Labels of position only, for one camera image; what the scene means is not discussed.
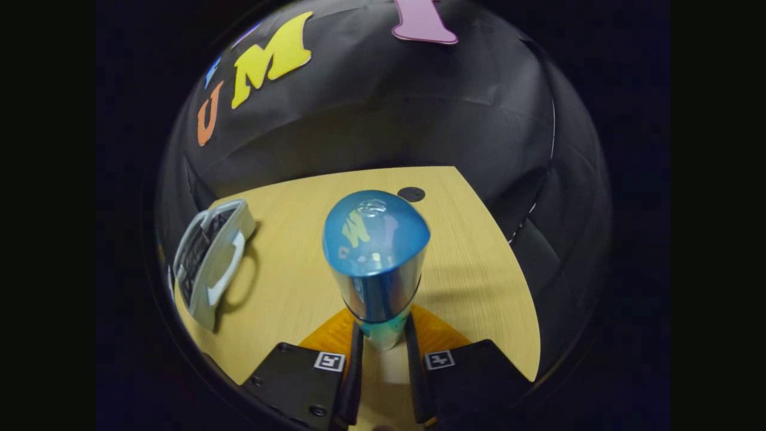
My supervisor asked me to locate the shiny blue bottle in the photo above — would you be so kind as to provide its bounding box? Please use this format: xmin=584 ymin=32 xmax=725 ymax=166
xmin=322 ymin=189 xmax=431 ymax=351

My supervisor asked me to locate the black backdrop cloth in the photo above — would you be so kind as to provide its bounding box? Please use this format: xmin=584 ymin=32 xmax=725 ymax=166
xmin=154 ymin=0 xmax=614 ymax=384

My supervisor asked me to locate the light blue suitcase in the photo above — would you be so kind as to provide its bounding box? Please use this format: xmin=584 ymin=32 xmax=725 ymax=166
xmin=172 ymin=198 xmax=258 ymax=332

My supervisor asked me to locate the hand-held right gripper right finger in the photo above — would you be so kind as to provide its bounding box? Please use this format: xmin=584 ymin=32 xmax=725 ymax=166
xmin=404 ymin=304 xmax=535 ymax=427

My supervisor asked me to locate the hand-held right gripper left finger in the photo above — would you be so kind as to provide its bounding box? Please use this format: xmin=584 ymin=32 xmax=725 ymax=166
xmin=241 ymin=307 xmax=366 ymax=431

